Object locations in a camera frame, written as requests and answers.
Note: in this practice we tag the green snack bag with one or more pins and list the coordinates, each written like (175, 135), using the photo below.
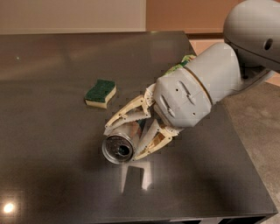
(186, 59)

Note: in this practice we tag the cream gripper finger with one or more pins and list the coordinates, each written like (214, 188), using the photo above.
(135, 110)
(156, 138)

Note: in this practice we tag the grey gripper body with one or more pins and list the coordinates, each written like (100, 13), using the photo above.
(181, 97)

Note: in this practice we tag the silver blue redbull can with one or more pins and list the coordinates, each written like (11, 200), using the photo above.
(120, 145)

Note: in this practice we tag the green yellow sponge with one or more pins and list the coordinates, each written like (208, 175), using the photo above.
(100, 94)

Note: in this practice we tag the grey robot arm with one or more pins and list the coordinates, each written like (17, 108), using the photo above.
(248, 55)

